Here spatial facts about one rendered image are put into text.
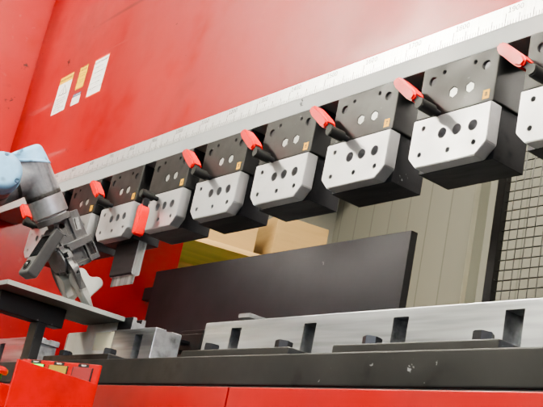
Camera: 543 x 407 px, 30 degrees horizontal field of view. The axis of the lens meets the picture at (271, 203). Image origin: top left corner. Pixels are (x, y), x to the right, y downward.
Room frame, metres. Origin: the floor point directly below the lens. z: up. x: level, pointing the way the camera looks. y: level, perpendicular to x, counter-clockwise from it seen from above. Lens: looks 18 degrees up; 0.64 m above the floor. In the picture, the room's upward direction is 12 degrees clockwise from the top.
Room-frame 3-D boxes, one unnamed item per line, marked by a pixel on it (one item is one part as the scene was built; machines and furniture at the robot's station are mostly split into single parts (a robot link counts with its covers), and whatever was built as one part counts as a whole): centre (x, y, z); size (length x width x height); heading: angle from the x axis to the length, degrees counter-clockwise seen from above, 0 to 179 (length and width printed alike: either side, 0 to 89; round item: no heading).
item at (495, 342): (1.28, -0.23, 0.89); 0.30 x 0.05 x 0.03; 34
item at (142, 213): (1.99, 0.25, 1.20); 0.04 x 0.02 x 0.10; 124
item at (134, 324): (2.14, 0.27, 0.99); 0.20 x 0.03 x 0.03; 34
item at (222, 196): (1.84, 0.07, 1.26); 0.15 x 0.09 x 0.17; 34
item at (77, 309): (2.07, 0.40, 1.00); 0.26 x 0.18 x 0.01; 124
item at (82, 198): (2.34, 0.41, 1.26); 0.15 x 0.09 x 0.17; 34
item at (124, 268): (2.15, 0.28, 1.13); 0.10 x 0.02 x 0.10; 34
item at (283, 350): (1.62, -0.01, 0.89); 0.30 x 0.05 x 0.03; 34
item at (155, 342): (2.11, 0.25, 0.92); 0.39 x 0.06 x 0.10; 34
